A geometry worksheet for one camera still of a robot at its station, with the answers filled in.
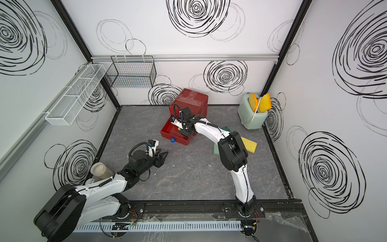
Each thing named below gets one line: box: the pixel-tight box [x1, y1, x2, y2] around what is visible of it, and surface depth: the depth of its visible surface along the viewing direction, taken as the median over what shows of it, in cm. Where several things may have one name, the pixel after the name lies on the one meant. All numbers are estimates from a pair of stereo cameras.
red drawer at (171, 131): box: [160, 115, 193, 146], surface depth 90 cm
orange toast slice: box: [248, 93, 258, 113], surface depth 96 cm
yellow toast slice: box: [259, 93, 273, 113], surface depth 98 cm
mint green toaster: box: [237, 93, 269, 130], surface depth 100 cm
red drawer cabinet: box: [168, 88, 209, 118], surface depth 96 cm
